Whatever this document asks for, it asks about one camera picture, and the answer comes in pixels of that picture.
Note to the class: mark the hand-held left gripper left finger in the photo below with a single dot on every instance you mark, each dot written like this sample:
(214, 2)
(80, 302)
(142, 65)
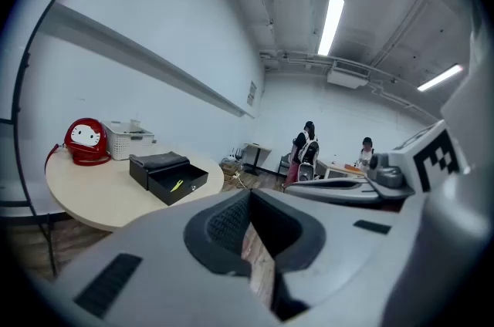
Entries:
(225, 227)

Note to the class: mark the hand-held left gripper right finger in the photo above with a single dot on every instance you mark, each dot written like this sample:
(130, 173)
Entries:
(287, 234)

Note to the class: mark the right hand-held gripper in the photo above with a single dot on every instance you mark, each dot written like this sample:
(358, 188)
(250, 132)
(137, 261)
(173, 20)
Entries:
(409, 167)

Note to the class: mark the lime green plastic tool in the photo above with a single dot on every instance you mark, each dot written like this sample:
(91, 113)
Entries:
(176, 185)

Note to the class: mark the black box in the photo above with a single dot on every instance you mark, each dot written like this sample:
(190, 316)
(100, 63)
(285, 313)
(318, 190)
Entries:
(154, 186)

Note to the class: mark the wooden crate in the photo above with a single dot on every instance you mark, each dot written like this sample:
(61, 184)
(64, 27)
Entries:
(231, 166)

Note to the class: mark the white desk with orange item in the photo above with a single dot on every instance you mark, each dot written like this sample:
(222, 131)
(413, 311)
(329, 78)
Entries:
(343, 169)

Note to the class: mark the grey round-faced appliance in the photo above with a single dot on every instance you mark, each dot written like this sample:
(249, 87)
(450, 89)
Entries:
(305, 172)

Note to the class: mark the grey chair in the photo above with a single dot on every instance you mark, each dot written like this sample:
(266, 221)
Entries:
(284, 163)

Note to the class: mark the white router with antennas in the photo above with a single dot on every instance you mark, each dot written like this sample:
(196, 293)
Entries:
(234, 154)

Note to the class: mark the dark grey folded cloth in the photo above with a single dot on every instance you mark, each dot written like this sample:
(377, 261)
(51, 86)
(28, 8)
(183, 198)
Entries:
(162, 160)

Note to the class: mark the white ceiling air conditioner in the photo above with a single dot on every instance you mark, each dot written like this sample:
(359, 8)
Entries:
(345, 76)

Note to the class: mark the white perforated plastic basket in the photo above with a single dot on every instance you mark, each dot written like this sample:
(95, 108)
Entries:
(127, 148)

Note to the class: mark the paper cup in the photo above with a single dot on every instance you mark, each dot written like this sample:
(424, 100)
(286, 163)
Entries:
(136, 122)

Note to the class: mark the long ceiling light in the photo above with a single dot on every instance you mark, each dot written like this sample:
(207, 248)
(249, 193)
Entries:
(440, 78)
(331, 26)

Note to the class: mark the red cat-face bag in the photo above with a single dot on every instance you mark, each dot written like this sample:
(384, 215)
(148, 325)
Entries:
(73, 149)

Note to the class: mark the small white pedestal table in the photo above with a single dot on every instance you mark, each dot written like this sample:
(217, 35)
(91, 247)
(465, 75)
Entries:
(258, 147)

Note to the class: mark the paper wall notice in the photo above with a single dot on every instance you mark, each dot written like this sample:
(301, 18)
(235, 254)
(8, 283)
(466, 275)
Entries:
(251, 94)

